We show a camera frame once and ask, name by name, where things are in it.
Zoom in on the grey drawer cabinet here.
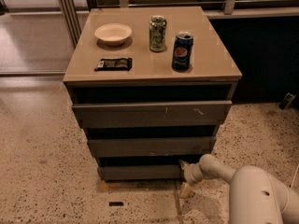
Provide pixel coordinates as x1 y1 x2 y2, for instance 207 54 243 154
64 7 241 168

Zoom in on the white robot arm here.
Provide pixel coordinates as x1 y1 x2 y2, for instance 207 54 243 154
179 154 299 224

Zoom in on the small dark floor object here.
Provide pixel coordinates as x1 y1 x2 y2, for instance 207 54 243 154
278 92 296 110

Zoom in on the dark snack packet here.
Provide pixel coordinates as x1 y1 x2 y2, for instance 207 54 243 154
94 58 133 71

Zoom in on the green soda can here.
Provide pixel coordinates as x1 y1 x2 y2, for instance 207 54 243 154
149 15 167 52

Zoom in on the grey bottom drawer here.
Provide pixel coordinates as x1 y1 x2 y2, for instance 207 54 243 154
97 165 183 181

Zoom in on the grey top drawer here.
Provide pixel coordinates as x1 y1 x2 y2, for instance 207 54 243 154
72 101 232 128

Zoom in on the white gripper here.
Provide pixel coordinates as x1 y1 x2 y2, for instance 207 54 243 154
178 160 203 199

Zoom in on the white cable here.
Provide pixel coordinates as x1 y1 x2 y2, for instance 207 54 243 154
289 163 299 189

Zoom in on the grey drawer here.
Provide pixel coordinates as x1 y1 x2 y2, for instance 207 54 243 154
88 137 216 157
97 165 183 181
72 101 232 128

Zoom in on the grey middle drawer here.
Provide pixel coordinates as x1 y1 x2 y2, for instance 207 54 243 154
88 137 216 157

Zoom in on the blue Pepsi can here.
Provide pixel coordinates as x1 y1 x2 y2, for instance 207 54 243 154
172 31 193 71

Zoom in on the metal door frame post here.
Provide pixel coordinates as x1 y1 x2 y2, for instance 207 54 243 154
58 0 81 48

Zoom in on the white bowl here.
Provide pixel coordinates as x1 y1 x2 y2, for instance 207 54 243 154
94 23 132 46

